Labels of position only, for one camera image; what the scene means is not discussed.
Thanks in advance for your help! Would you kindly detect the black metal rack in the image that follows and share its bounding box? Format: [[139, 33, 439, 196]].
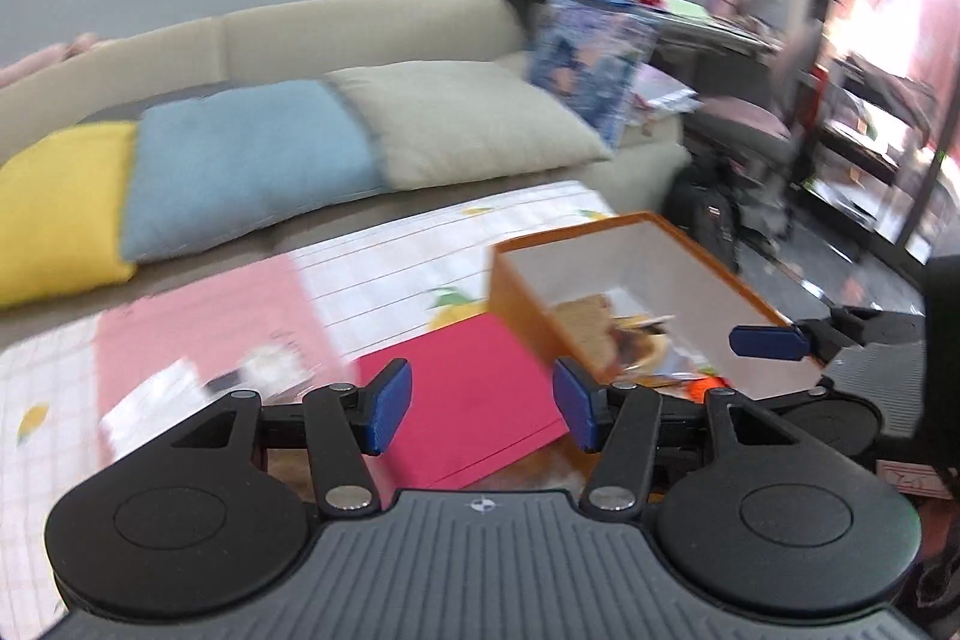
[[796, 53, 939, 250]]

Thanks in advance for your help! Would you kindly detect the black backpack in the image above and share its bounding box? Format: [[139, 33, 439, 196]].
[[662, 161, 740, 275]]

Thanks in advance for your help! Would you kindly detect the orange white cardboard box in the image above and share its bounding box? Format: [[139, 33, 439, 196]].
[[488, 213, 822, 399]]

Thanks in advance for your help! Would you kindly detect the light blue cushion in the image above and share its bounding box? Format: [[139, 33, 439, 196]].
[[121, 81, 386, 265]]

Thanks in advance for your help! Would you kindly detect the beige sofa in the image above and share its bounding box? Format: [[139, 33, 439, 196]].
[[2, 0, 690, 346]]

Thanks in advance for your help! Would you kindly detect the blue anime poster board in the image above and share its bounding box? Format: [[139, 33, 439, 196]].
[[527, 0, 661, 149]]

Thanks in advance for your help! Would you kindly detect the orange crochet persimmon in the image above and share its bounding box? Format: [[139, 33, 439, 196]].
[[685, 375, 729, 404]]

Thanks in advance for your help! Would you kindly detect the brown knotted plush towel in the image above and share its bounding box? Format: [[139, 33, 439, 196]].
[[265, 448, 316, 502]]

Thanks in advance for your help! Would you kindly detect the beige grey cushion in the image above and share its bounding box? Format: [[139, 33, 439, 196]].
[[325, 60, 612, 191]]

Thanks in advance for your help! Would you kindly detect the yellow cushion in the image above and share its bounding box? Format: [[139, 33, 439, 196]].
[[0, 122, 137, 308]]

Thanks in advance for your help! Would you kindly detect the pink office chair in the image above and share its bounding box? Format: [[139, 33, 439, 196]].
[[683, 18, 823, 242]]

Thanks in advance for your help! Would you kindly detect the pink white checked tablecloth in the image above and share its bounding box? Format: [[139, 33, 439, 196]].
[[2, 181, 610, 638]]

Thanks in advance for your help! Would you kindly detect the white folded tissue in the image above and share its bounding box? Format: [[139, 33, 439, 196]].
[[101, 359, 212, 461]]

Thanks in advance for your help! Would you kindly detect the brown fibre scrub pad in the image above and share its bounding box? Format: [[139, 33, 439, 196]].
[[551, 294, 617, 365]]

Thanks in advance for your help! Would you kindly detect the white crumpled plastic bag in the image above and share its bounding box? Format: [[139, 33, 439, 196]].
[[238, 342, 313, 401]]

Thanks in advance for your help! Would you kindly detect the magenta red box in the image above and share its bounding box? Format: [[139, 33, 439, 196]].
[[356, 314, 568, 500]]

